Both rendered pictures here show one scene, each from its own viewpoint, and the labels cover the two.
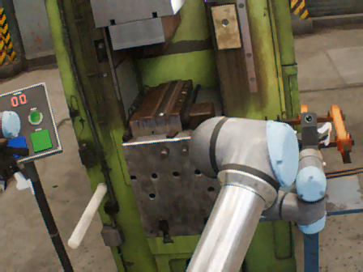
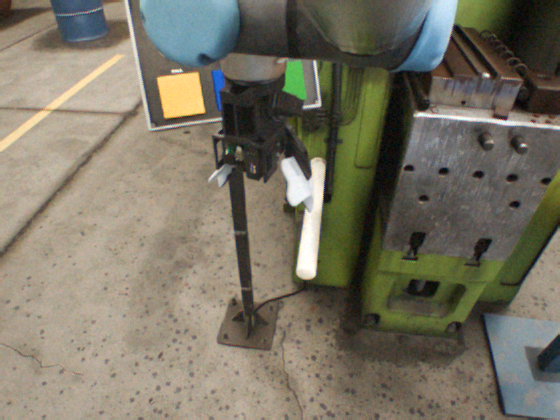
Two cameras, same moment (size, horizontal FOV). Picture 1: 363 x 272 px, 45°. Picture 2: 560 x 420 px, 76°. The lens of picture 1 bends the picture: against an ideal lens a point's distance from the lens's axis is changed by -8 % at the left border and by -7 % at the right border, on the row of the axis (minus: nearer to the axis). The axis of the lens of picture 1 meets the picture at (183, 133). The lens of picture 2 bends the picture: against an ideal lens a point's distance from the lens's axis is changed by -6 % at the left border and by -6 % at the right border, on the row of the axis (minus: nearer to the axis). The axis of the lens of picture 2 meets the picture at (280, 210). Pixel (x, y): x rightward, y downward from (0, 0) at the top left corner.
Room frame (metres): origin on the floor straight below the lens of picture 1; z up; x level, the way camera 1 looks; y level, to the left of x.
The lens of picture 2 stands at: (0.91, 0.60, 1.30)
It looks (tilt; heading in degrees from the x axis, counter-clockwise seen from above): 41 degrees down; 356
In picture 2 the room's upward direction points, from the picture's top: straight up
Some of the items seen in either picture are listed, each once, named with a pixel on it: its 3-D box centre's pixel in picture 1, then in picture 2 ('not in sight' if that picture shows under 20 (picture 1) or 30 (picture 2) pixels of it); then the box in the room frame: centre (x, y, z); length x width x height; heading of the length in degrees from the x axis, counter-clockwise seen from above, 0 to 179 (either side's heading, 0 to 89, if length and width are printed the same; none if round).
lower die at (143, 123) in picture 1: (164, 104); (454, 58); (1.89, 0.06, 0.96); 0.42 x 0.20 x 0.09; 168
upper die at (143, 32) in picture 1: (147, 23); not in sight; (1.89, 0.06, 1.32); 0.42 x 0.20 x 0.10; 168
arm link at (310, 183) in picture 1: (310, 179); not in sight; (0.98, -0.29, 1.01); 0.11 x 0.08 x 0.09; 164
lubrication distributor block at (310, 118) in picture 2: (87, 155); (312, 115); (1.88, 0.44, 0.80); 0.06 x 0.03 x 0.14; 78
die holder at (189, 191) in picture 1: (187, 158); (447, 142); (1.89, 0.00, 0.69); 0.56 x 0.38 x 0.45; 168
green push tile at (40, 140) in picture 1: (41, 141); (285, 82); (1.62, 0.54, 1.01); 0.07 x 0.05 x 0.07; 103
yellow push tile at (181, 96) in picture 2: not in sight; (181, 96); (1.57, 0.73, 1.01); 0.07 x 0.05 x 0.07; 103
